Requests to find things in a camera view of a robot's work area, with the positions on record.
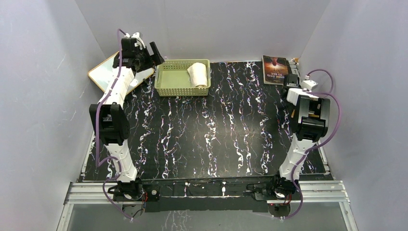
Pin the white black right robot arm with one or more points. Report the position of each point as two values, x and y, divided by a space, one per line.
308 122

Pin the dark paperback book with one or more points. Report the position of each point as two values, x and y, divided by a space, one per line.
274 70

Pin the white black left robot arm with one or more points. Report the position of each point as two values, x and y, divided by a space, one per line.
111 126

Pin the green perforated plastic basket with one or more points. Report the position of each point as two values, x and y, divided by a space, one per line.
172 78

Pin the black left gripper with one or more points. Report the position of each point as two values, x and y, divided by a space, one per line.
155 58

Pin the wood framed whiteboard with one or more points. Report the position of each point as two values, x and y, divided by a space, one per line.
102 74

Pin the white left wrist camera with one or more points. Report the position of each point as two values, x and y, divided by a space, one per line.
138 40

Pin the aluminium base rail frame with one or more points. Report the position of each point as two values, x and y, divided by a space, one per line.
209 194

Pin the white terry towel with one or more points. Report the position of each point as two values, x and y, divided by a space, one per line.
198 75

